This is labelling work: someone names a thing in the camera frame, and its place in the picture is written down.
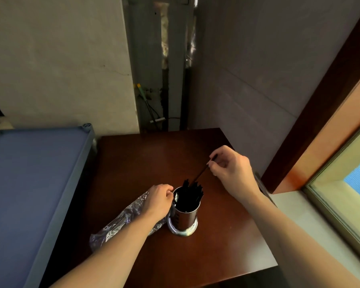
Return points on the person's right hand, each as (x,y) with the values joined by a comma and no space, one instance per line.
(235,173)

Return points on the person's left hand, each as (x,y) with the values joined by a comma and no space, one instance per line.
(156,202)

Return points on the person's right thumb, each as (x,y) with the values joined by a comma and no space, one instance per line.
(214,169)

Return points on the person's left fingers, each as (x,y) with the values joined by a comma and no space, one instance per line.
(169,190)

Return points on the single black chopstick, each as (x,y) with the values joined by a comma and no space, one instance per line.
(202,170)

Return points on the perforated steel chopstick holder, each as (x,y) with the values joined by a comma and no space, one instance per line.
(183,223)

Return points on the person's right forearm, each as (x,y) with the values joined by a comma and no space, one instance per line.
(291,245)

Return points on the person's left forearm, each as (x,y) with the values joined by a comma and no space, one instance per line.
(114,251)

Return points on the bundle of black chopsticks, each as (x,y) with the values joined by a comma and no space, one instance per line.
(189,197)

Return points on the crumpled clear plastic bag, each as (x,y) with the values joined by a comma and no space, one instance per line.
(123,220)

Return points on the blue metal shelf rack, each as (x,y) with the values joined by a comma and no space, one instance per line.
(27,194)

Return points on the grey metal duct column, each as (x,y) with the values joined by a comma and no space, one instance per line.
(175,62)

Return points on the dark brown wooden door frame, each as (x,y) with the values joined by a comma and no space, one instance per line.
(318,113)

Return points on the pale window frame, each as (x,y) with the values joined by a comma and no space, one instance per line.
(342,203)

